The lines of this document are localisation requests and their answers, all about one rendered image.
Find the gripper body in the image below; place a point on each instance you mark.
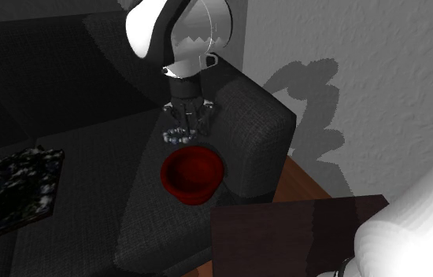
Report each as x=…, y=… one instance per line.
x=185, y=92

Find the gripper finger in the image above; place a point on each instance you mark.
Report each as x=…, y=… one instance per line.
x=175, y=115
x=203, y=117

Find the red bowl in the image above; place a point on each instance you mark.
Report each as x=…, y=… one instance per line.
x=191, y=176

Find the dark grey sofa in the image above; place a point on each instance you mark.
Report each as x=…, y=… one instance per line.
x=86, y=172

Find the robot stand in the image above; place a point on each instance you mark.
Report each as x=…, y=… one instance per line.
x=270, y=238

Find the black white speckled flat block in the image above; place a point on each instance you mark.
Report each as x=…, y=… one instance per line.
x=9, y=192

